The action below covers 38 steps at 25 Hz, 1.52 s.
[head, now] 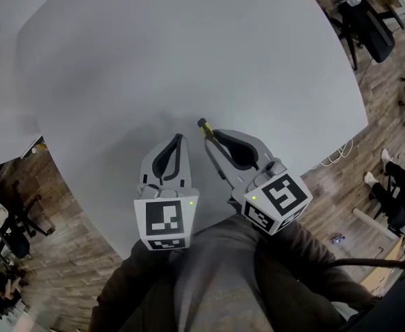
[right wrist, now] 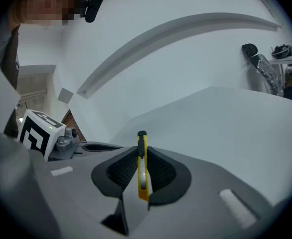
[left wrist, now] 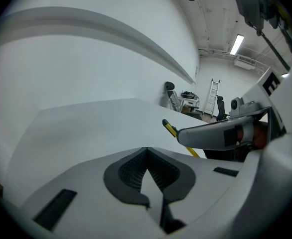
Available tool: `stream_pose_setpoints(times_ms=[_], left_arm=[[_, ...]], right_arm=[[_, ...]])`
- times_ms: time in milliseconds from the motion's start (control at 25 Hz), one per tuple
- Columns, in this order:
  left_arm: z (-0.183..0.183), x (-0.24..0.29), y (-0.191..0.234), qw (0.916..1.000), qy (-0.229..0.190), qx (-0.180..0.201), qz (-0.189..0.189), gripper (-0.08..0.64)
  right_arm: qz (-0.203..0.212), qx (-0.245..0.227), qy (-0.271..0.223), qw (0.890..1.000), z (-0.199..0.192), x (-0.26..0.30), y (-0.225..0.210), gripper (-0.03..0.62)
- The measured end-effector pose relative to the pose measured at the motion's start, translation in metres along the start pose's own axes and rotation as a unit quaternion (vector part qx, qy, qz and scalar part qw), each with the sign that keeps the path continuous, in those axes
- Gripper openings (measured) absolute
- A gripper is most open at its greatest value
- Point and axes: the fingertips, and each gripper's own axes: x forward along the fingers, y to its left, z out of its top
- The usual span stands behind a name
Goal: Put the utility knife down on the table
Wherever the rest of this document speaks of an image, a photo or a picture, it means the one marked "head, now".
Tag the yellow black pen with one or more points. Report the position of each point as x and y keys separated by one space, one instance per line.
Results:
x=204 y=124

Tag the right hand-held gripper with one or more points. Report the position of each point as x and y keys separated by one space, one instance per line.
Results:
x=278 y=199

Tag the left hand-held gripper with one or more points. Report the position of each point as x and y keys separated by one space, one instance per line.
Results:
x=164 y=220

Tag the person's grey shirt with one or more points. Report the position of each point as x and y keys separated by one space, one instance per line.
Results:
x=219 y=272

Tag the white cup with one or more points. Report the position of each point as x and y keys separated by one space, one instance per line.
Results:
x=38 y=148

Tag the person's right forearm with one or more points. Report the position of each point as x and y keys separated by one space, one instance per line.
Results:
x=309 y=261

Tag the person's left forearm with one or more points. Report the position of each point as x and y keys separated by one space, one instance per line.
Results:
x=119 y=289

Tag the blue bottle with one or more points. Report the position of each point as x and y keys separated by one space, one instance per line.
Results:
x=337 y=239

